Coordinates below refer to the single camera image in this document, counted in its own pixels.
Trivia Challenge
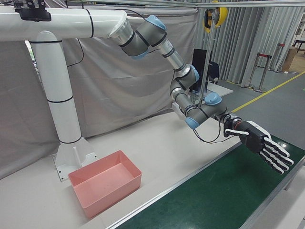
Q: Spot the yellow hard hat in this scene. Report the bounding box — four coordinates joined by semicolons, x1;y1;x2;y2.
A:
203;9;213;34
215;6;229;27

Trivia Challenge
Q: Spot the black cable on curtain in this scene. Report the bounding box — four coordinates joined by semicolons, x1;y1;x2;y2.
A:
66;37;85;68

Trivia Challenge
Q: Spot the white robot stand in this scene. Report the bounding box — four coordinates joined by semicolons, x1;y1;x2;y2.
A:
0;6;128;183

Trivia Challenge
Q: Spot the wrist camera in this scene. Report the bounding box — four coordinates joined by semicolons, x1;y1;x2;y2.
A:
224;113;239;131

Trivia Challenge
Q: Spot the pink plastic basket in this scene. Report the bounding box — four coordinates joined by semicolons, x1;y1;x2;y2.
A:
68;150;143;212

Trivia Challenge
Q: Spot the brown cardboard box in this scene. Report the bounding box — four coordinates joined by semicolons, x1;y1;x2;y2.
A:
282;46;299;73

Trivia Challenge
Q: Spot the grey backdrop curtain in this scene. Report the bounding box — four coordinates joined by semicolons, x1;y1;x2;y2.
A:
0;0;199;180

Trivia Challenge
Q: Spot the black camera on stand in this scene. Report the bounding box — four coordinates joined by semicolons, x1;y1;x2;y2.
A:
13;0;52;22

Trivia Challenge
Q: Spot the black Huawei monitor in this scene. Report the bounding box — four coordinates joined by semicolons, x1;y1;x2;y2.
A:
192;48;207;93

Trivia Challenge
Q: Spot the pleated grey curtain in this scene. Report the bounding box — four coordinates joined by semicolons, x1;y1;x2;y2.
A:
195;6;304;88

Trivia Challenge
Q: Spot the white keyboard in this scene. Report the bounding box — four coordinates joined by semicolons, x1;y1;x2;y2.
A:
188;92;203;106

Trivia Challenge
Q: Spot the black stanchion post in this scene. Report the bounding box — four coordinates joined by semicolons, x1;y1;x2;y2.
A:
273;43;286;73
254;54;273;93
247;52;261;90

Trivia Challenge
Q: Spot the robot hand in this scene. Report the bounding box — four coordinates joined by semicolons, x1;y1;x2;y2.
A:
225;121;295;176

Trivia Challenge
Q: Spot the right hand cable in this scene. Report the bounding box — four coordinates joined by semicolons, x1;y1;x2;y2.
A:
192;114;231;145

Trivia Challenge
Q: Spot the green conveyor belt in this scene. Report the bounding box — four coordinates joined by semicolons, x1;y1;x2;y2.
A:
104;133;305;229

